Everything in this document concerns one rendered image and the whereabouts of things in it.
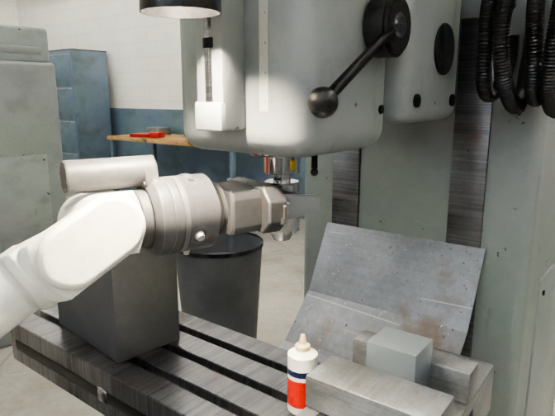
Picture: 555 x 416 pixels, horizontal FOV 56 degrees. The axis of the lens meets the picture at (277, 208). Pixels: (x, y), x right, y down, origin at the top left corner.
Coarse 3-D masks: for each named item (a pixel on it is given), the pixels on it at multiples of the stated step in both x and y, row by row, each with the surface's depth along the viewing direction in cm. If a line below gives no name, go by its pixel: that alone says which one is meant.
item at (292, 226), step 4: (284, 192) 65; (288, 192) 65; (292, 192) 65; (296, 192) 66; (288, 220) 66; (292, 220) 66; (296, 220) 66; (288, 224) 66; (292, 224) 66; (296, 224) 67; (284, 228) 66; (288, 228) 66; (292, 228) 66; (296, 228) 67; (272, 232) 66; (276, 232) 66; (280, 232) 66; (284, 232) 66; (288, 232) 66; (292, 232) 66
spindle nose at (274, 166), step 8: (264, 160) 65; (272, 160) 64; (280, 160) 64; (288, 160) 64; (296, 160) 65; (264, 168) 65; (272, 168) 64; (280, 168) 64; (288, 168) 64; (296, 168) 65
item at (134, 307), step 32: (128, 256) 80; (160, 256) 85; (96, 288) 83; (128, 288) 81; (160, 288) 86; (64, 320) 95; (96, 320) 85; (128, 320) 82; (160, 320) 87; (128, 352) 83
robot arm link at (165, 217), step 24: (72, 168) 52; (96, 168) 53; (120, 168) 54; (144, 168) 56; (72, 192) 53; (96, 192) 57; (120, 192) 53; (144, 192) 56; (168, 192) 55; (168, 216) 55; (144, 240) 55; (168, 240) 55
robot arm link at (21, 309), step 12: (0, 276) 48; (0, 288) 47; (12, 288) 48; (0, 300) 47; (12, 300) 48; (24, 300) 48; (0, 312) 47; (12, 312) 48; (24, 312) 49; (0, 324) 48; (12, 324) 49; (0, 336) 49
